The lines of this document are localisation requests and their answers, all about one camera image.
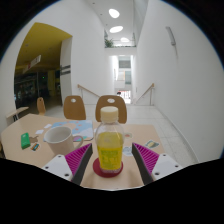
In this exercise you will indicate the light blue illustrated mouse pad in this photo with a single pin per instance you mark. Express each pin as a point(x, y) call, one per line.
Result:
point(83, 128)

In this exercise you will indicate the green potted plant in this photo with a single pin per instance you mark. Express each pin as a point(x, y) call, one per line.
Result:
point(108, 43)

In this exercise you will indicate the yellow and blue sticker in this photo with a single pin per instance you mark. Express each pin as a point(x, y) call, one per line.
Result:
point(153, 144)

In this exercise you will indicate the round ceiling lights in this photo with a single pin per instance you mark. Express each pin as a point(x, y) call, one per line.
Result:
point(114, 13)

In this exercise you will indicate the white hanging sign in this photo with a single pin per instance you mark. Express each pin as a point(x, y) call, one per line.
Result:
point(32, 63)

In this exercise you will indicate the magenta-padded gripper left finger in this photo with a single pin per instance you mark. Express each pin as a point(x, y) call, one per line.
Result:
point(78, 157)

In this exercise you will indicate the white cup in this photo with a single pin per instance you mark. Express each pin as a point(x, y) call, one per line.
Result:
point(60, 140)

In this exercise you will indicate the flat round red coaster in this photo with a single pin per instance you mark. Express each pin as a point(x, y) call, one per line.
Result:
point(96, 169)

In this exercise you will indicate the wooden chair with oval hole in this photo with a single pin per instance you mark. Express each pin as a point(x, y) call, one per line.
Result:
point(75, 110)
point(122, 110)
point(41, 106)

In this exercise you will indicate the clear bottle with yellow drink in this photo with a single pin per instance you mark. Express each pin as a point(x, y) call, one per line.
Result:
point(109, 146)

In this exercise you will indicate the small colourful card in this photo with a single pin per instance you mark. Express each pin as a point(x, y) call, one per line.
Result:
point(35, 147)

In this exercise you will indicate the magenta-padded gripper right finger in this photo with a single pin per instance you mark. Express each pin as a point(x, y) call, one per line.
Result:
point(146, 156)

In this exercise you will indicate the wooden stair handrail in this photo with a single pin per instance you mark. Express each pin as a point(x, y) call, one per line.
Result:
point(88, 90)
point(146, 90)

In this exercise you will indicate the dark wall sign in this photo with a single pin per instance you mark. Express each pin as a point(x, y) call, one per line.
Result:
point(65, 69)

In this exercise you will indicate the small wooden side table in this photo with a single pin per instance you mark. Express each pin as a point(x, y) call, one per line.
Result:
point(17, 111)

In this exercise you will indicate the small green box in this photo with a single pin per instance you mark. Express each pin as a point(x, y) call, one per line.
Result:
point(25, 140)

